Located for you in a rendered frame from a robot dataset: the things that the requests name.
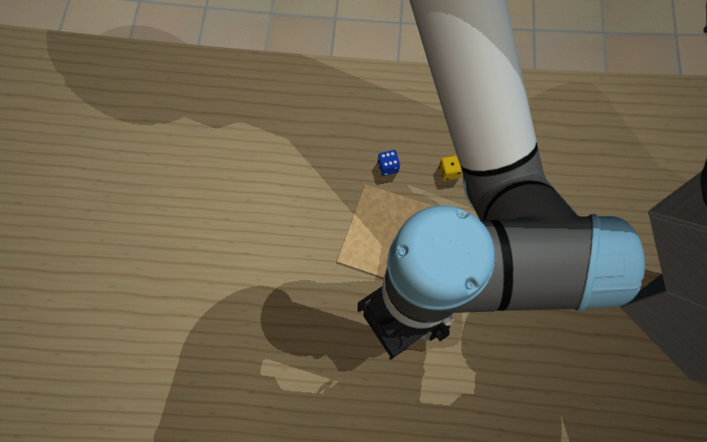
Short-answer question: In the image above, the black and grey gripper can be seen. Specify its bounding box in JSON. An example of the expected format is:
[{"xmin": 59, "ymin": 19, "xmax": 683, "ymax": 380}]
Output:
[{"xmin": 357, "ymin": 286, "xmax": 450, "ymax": 360}]

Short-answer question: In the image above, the blue die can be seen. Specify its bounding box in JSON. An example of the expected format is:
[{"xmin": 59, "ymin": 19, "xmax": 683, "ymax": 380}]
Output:
[{"xmin": 377, "ymin": 150, "xmax": 400, "ymax": 176}]

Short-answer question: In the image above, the yellow die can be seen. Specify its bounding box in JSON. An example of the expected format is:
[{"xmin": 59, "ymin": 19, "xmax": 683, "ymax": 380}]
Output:
[{"xmin": 438, "ymin": 156, "xmax": 462, "ymax": 180}]

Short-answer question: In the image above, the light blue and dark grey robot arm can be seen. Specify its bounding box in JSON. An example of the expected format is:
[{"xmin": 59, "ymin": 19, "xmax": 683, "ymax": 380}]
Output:
[{"xmin": 382, "ymin": 0, "xmax": 645, "ymax": 329}]

